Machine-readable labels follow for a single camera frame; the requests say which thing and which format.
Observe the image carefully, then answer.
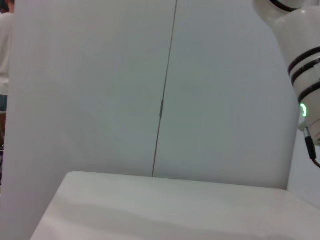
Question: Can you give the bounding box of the person in white shirt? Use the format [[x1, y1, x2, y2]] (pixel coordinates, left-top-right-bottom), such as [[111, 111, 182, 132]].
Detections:
[[0, 0, 16, 112]]

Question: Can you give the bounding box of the left arm black plug cable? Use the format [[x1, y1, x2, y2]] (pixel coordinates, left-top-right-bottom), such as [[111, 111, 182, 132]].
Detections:
[[298, 121, 320, 169]]

